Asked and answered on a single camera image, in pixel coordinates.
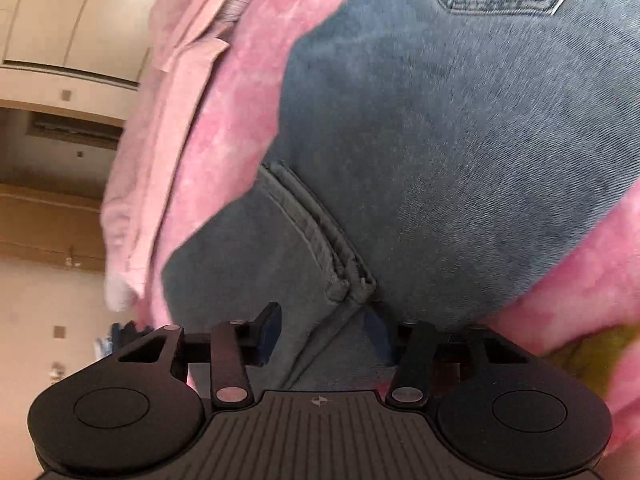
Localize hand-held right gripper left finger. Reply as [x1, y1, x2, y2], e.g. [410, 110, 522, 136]
[117, 301, 282, 409]

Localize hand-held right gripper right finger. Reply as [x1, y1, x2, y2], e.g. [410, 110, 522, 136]
[363, 305, 542, 407]

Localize blue denim jeans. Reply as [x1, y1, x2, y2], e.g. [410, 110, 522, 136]
[161, 0, 640, 393]

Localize blue cloth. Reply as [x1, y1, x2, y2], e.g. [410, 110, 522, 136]
[92, 321, 153, 358]

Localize pale pink duvet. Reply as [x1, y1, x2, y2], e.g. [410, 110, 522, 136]
[100, 0, 281, 311]

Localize yellow green cloth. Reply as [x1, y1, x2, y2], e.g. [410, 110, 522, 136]
[550, 330, 626, 396]

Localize pink fluffy blanket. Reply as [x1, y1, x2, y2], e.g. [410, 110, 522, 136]
[132, 0, 640, 441]

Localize wooden cabinet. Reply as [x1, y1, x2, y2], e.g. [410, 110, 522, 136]
[0, 182, 108, 273]

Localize cream wardrobe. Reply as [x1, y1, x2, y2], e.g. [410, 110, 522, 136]
[0, 0, 181, 126]

